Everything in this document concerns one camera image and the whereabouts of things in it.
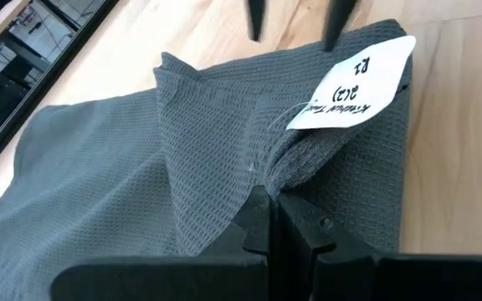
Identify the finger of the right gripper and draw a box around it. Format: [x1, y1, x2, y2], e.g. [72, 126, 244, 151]
[322, 0, 358, 54]
[247, 0, 266, 43]

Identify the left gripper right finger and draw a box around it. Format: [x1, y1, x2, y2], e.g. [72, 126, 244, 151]
[276, 193, 482, 301]

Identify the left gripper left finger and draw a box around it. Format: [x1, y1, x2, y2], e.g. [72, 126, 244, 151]
[50, 186, 272, 301]

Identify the black aluminium table frame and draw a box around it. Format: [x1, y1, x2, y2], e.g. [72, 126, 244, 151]
[0, 0, 121, 187]

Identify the grey waffle-weave towel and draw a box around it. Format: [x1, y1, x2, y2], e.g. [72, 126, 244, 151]
[0, 18, 413, 301]

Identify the white paper tag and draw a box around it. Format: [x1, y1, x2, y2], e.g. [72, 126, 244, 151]
[285, 34, 418, 131]

